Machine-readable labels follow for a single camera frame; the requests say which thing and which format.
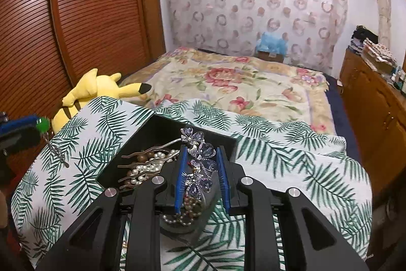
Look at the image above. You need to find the bronze wavy hairpin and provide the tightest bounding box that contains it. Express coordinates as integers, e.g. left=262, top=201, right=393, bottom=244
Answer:
left=119, top=168, right=165, bottom=190

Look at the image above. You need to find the wooden louvered wardrobe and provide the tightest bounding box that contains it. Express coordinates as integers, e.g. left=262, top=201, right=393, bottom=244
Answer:
left=0, top=0, right=167, bottom=138

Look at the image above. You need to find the beige storage box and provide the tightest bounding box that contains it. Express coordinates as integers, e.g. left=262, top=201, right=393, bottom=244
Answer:
left=369, top=60, right=394, bottom=73

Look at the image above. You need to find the leaf print tablecloth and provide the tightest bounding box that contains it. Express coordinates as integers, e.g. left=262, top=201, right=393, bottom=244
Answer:
left=11, top=96, right=373, bottom=271

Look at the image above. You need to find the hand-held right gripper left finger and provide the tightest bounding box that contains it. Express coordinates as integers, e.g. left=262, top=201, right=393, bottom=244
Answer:
left=35, top=146, right=189, bottom=271

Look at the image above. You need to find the green bead hair stick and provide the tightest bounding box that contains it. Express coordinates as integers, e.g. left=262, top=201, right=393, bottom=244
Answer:
left=36, top=118, right=70, bottom=168

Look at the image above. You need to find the blue flower hairpin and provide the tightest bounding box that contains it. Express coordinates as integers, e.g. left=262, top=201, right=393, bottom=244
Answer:
left=117, top=128, right=218, bottom=203

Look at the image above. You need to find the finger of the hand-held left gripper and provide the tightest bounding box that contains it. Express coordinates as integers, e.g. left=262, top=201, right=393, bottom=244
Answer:
left=0, top=131, right=45, bottom=157
left=0, top=115, right=40, bottom=136

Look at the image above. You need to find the wooden cabinet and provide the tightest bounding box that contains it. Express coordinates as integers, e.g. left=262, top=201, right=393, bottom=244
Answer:
left=339, top=47, right=406, bottom=186

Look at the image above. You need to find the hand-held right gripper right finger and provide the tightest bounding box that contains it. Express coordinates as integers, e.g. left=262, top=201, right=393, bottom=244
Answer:
left=216, top=146, right=370, bottom=271

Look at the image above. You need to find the navy bed sheet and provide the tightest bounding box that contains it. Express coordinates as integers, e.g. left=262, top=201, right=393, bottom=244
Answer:
left=324, top=72, right=362, bottom=160

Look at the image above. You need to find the folded floral cloth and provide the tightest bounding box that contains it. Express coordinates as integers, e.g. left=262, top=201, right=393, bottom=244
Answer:
left=362, top=38, right=397, bottom=63

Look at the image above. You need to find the floral bed blanket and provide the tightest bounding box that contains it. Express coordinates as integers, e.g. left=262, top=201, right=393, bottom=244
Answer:
left=119, top=47, right=337, bottom=135

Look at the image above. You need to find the stack of dark clothes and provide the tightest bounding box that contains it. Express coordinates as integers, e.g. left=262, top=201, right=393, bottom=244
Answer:
left=350, top=25, right=370, bottom=54

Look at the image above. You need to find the row of toiletry bottles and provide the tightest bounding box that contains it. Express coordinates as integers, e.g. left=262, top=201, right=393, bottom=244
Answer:
left=392, top=66, right=406, bottom=90

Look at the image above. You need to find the yellow plush toy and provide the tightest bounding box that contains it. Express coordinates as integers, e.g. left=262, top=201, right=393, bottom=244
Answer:
left=52, top=68, right=152, bottom=134

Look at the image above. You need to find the blue plush toy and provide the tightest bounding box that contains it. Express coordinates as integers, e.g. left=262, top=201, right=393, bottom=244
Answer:
left=256, top=32, right=290, bottom=54

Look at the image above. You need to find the wooden bead bracelet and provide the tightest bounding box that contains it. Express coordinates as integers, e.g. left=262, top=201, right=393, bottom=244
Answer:
left=125, top=152, right=165, bottom=186

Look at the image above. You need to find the black box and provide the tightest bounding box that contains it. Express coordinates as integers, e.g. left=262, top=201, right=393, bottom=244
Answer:
left=97, top=114, right=240, bottom=241

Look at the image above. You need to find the pearl necklace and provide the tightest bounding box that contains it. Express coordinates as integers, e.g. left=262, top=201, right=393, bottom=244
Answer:
left=125, top=149, right=204, bottom=227

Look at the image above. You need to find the small cardboard box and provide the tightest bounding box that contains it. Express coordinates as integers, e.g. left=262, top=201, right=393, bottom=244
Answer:
left=255, top=50, right=284, bottom=63

